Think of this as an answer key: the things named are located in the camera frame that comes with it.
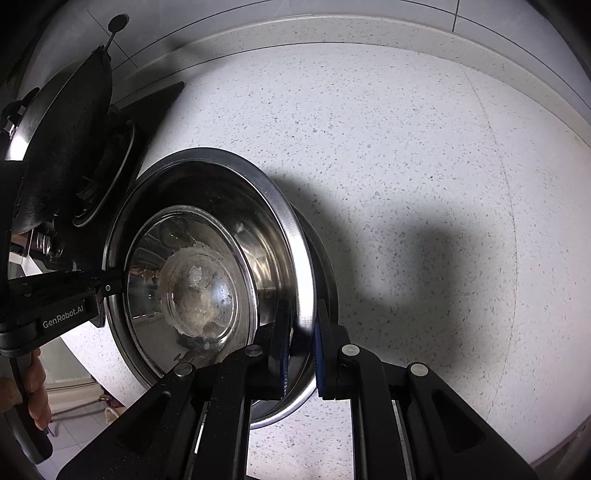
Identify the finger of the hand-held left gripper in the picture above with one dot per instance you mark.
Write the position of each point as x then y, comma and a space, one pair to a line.
111, 281

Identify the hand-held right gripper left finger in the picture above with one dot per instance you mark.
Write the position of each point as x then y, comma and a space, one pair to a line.
284, 364

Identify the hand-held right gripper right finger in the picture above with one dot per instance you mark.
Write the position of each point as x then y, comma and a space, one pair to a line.
318, 364

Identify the large steel bowl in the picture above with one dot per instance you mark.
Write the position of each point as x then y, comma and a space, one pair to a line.
272, 240

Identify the person's left hand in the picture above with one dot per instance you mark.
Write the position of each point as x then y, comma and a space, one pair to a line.
37, 392

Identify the black wok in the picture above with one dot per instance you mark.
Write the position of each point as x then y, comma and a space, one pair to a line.
69, 138

